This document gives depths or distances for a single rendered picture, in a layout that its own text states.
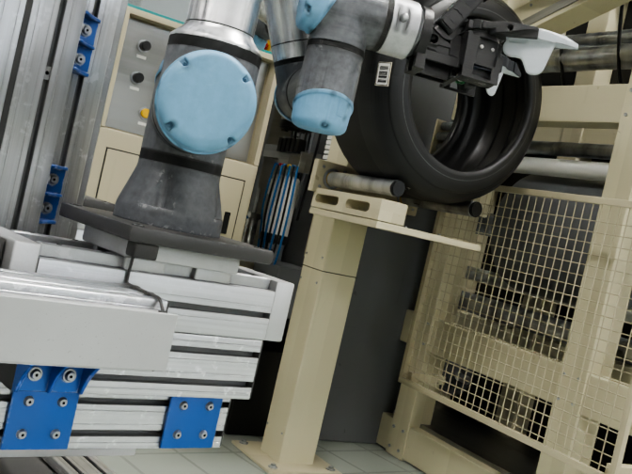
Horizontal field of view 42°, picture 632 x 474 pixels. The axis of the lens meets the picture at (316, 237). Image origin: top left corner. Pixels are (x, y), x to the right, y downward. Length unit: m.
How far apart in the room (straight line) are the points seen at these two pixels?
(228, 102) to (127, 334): 0.29
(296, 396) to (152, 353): 1.64
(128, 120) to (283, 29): 1.54
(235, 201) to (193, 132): 1.78
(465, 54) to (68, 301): 0.58
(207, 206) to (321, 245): 1.47
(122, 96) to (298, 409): 1.11
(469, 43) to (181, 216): 0.44
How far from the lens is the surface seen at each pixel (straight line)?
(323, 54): 1.06
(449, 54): 1.13
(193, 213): 1.12
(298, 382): 2.60
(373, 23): 1.07
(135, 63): 2.69
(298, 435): 2.66
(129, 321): 0.97
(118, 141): 2.62
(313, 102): 1.05
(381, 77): 2.15
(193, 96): 0.98
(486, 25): 1.13
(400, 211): 2.22
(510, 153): 2.39
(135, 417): 1.21
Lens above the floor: 0.78
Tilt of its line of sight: 1 degrees down
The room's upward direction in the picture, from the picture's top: 13 degrees clockwise
